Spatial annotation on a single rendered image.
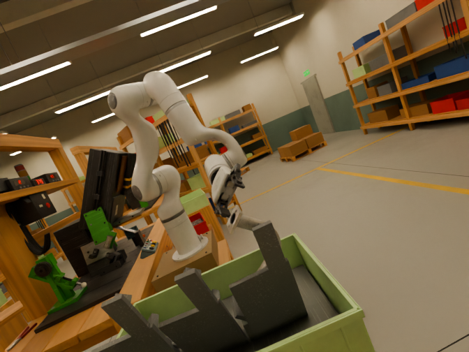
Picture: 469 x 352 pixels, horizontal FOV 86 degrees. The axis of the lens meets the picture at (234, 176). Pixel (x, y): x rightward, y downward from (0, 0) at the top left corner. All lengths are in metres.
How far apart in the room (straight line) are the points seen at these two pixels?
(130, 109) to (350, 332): 0.94
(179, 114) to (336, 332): 0.74
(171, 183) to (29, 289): 0.97
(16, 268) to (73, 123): 10.18
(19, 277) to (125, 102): 1.14
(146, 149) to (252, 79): 10.34
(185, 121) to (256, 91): 10.38
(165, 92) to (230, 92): 10.13
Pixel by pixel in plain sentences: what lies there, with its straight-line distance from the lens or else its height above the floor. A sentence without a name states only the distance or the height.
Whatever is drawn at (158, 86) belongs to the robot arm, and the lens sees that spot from 0.94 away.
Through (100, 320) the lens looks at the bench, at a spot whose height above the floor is 0.88.
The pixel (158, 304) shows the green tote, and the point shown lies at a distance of 1.02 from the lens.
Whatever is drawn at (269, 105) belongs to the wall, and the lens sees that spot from 11.27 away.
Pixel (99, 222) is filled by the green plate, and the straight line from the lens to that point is 1.82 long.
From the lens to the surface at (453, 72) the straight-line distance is 5.55.
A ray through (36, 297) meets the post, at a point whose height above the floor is 0.98.
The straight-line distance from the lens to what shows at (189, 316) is 0.65.
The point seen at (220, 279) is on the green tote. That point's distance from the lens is 0.95.
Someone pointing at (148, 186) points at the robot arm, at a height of 1.30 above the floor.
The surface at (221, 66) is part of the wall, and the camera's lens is 11.26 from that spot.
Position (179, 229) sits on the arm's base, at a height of 1.06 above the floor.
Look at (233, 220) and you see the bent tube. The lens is 0.59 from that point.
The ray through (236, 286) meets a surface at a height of 1.04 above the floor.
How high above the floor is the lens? 1.36
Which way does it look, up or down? 9 degrees down
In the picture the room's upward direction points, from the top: 23 degrees counter-clockwise
